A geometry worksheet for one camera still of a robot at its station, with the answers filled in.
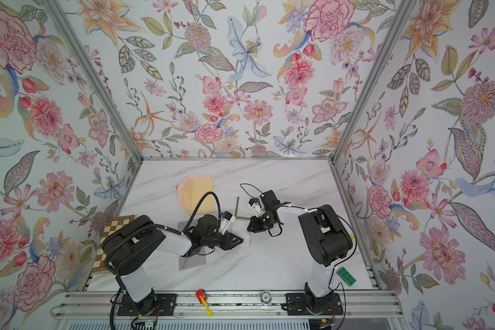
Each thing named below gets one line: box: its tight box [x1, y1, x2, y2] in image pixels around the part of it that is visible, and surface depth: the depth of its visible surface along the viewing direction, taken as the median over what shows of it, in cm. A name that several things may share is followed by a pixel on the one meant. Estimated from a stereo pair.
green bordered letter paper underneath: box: [235, 195, 255, 220], surface depth 102 cm
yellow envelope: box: [182, 177, 216, 215], surface depth 108 cm
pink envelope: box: [176, 174, 203, 210], surface depth 109 cm
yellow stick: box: [200, 295, 214, 317], surface depth 75 cm
